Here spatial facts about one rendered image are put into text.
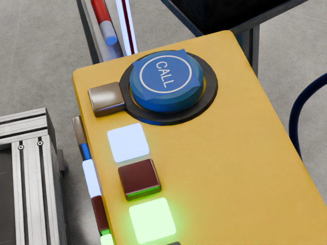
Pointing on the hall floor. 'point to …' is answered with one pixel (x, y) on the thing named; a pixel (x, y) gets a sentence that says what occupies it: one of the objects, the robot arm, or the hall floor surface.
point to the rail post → (87, 33)
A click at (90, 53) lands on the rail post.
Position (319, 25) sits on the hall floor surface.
